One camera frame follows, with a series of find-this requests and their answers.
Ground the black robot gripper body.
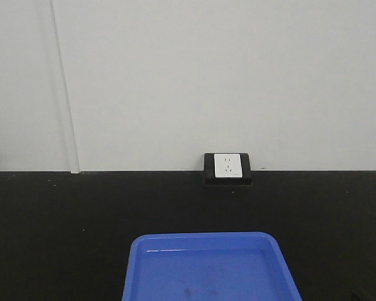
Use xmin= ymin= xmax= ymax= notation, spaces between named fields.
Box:
xmin=350 ymin=290 xmax=372 ymax=301

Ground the blue plastic tray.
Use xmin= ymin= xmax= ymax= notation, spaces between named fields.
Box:
xmin=122 ymin=232 xmax=301 ymax=300

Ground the black socket mounting box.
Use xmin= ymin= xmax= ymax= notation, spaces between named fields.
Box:
xmin=203 ymin=153 xmax=252 ymax=186

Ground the white wall power socket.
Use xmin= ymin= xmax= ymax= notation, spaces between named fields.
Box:
xmin=214 ymin=154 xmax=243 ymax=178

